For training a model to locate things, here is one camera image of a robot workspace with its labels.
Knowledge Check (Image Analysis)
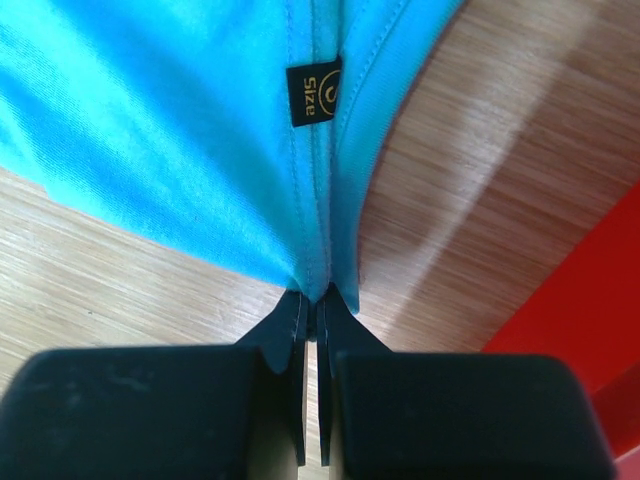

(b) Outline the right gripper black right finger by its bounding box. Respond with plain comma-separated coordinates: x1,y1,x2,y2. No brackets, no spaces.
315,287,616,479

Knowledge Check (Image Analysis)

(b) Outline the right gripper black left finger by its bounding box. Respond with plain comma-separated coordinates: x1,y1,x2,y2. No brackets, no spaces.
1,291,308,479

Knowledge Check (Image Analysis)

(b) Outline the blue t shirt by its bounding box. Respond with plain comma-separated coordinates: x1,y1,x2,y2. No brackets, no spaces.
1,1,460,309

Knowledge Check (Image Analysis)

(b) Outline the red plastic bin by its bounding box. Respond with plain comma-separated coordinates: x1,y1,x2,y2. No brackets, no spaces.
484,186,640,479

